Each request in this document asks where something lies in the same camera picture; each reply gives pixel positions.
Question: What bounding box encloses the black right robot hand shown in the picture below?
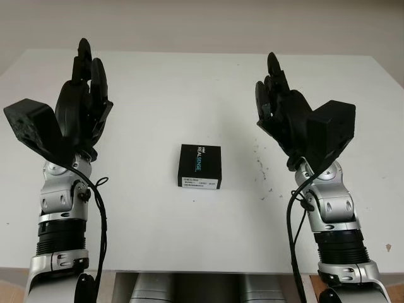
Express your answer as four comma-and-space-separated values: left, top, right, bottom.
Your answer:
254, 52, 317, 168

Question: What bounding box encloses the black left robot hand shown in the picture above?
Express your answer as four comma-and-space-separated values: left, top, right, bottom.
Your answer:
54, 38, 114, 162

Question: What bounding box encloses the black RealSense box lid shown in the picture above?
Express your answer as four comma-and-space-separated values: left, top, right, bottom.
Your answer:
177, 144, 222, 191

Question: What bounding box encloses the grey and black robot torso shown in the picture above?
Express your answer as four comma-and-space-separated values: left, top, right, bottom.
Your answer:
131, 271, 306, 303

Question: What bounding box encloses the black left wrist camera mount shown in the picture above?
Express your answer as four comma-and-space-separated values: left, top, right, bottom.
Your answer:
3, 98, 75, 165

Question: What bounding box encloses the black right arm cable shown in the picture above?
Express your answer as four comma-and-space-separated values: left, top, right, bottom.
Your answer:
285, 163, 319, 303

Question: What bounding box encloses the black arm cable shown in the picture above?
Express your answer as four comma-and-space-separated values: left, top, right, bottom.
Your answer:
61, 160, 110, 303
285, 163, 319, 303

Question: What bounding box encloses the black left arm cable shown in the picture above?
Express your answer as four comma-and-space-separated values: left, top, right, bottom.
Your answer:
61, 160, 110, 303

